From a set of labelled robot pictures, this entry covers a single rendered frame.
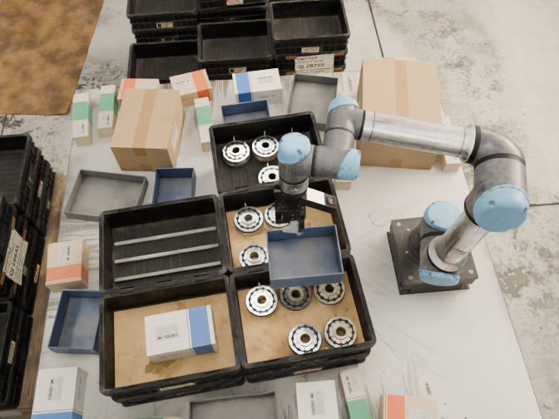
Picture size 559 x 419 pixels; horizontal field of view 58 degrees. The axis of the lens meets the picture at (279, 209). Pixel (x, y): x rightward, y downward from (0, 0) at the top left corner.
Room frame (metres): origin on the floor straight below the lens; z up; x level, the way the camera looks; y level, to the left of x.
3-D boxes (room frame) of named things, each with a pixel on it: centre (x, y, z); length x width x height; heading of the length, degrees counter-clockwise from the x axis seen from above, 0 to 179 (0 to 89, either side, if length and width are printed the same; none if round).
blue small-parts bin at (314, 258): (0.60, -0.07, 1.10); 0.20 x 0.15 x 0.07; 94
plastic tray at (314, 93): (1.51, -0.15, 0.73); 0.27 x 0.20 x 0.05; 170
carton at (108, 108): (1.47, 0.73, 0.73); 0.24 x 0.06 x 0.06; 6
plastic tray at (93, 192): (1.04, 0.67, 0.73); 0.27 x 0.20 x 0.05; 81
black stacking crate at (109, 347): (0.44, 0.34, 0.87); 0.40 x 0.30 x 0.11; 99
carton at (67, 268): (0.75, 0.76, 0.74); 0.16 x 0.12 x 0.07; 8
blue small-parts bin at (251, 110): (1.40, 0.13, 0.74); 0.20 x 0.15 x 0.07; 99
